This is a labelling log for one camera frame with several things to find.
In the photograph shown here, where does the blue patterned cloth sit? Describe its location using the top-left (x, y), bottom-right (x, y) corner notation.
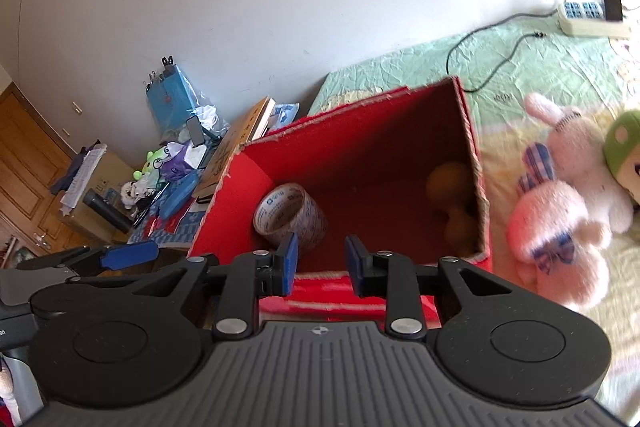
top-left (127, 202), bottom-right (213, 249)

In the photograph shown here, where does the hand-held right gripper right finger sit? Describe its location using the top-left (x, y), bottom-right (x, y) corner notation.
top-left (345, 234), bottom-right (516, 340)

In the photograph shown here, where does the stack of papers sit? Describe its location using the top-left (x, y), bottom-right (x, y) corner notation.
top-left (50, 141), bottom-right (108, 214)

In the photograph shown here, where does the brown cardboard carton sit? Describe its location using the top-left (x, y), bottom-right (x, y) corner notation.
top-left (57, 149), bottom-right (136, 243)

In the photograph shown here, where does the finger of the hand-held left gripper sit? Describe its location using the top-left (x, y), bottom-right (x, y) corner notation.
top-left (62, 241), bottom-right (160, 279)

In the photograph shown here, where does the blue pencil case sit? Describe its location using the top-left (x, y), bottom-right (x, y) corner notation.
top-left (159, 169), bottom-right (201, 218)

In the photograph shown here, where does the black cable with plug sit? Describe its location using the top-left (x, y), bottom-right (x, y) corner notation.
top-left (446, 11), bottom-right (560, 94)

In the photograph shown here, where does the brown wooden gourd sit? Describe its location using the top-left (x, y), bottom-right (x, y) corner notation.
top-left (425, 161), bottom-right (478, 253)

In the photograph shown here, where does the pink plush rabbit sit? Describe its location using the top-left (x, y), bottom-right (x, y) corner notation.
top-left (506, 93), bottom-right (635, 313)

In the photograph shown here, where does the red cardboard box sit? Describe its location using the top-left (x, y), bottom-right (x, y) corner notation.
top-left (187, 76), bottom-right (493, 323)

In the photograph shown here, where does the black cylinder bottle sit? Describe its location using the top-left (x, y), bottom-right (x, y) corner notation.
top-left (82, 188), bottom-right (133, 233)

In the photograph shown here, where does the white power strip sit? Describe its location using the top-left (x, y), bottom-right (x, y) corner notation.
top-left (557, 0), bottom-right (633, 38)

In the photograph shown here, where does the blue white packet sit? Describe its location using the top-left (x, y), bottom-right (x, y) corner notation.
top-left (270, 103), bottom-right (301, 128)

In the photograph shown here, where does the purple tissue pack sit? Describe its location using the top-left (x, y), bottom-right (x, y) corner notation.
top-left (167, 142), bottom-right (198, 170)

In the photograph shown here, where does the pale green bedsheet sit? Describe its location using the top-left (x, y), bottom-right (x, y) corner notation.
top-left (305, 9), bottom-right (640, 423)

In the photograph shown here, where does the green plush toy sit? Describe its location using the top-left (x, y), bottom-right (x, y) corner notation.
top-left (602, 109), bottom-right (640, 208)

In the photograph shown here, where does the blue packet in clear bag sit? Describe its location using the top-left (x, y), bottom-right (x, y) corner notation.
top-left (145, 56), bottom-right (211, 142)

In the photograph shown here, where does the black smartphone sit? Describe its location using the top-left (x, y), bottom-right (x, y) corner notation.
top-left (186, 115), bottom-right (207, 146)

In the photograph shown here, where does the printed packing tape roll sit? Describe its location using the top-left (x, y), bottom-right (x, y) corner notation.
top-left (253, 183), bottom-right (328, 253)

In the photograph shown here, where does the tan book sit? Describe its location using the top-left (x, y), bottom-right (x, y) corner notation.
top-left (192, 96), bottom-right (277, 202)

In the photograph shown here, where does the wooden door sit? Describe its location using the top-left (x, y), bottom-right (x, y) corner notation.
top-left (0, 82), bottom-right (101, 269)

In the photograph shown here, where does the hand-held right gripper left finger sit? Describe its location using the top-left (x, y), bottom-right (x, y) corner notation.
top-left (117, 233), bottom-right (300, 342)

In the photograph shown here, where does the small white plush toy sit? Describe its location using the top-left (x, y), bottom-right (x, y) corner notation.
top-left (120, 181), bottom-right (143, 208)

